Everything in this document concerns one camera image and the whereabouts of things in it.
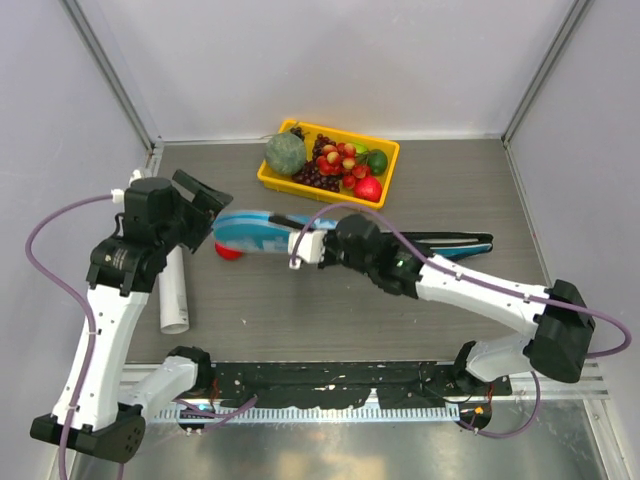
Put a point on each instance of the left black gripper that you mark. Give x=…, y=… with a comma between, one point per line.
x=205, y=204

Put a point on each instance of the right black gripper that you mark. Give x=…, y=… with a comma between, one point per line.
x=327, y=260

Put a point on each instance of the blue racket cover bag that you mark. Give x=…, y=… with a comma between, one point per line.
x=253, y=231

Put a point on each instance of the white shuttlecock tube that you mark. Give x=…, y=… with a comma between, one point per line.
x=174, y=314

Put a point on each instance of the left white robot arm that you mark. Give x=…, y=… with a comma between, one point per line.
x=92, y=416

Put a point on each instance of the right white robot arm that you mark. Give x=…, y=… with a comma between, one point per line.
x=552, y=330

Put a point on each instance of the red tomato ball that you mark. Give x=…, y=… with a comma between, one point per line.
x=227, y=253

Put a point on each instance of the red apple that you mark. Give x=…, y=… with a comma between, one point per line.
x=368, y=189

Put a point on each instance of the dark purple grape bunch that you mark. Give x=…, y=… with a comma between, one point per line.
x=317, y=171

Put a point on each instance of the green lime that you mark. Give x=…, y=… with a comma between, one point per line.
x=377, y=161

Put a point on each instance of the red cherry bunch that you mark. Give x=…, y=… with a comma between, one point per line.
x=352, y=157

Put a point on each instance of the green melon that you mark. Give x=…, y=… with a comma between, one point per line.
x=285, y=154

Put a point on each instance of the yellow plastic fruit bin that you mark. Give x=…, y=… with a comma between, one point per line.
x=284, y=184

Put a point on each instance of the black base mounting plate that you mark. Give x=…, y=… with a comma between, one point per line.
x=341, y=385

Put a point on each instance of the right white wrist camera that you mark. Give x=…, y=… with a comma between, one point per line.
x=306, y=248

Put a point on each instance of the aluminium frame post left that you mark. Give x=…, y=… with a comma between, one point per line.
x=94, y=30

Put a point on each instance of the aluminium frame post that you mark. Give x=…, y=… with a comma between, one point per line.
x=567, y=29
x=94, y=30

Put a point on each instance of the white slotted cable duct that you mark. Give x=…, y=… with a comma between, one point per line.
x=369, y=413

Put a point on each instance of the aluminium frame post right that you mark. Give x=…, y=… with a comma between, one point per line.
x=567, y=29

